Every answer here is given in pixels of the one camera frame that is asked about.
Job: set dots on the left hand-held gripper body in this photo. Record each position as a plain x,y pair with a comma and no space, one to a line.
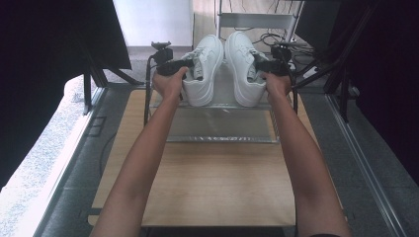
163,56

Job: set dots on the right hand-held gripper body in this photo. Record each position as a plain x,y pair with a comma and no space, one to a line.
281,62

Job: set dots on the white sneaker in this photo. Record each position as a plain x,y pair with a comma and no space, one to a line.
243,72
204,72

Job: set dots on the metal shoe rack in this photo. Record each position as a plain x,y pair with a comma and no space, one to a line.
220,123

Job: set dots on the person's right hand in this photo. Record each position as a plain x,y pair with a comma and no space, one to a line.
278,86

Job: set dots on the person's left hand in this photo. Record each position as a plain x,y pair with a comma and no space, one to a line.
169,85

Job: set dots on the white power strip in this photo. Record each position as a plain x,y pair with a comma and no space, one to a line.
311,71

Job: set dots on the dark monitor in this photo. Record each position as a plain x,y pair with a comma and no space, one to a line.
316,23

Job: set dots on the black metal stand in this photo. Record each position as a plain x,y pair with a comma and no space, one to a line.
336,75
99,72

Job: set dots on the dark curtain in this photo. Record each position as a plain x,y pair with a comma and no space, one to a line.
39,65

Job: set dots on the white wall panel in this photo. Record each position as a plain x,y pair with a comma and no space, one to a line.
153,23

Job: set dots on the white metal desk frame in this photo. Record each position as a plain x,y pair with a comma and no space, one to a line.
257,20

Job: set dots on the aluminium rail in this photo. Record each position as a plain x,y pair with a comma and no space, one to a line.
365,164

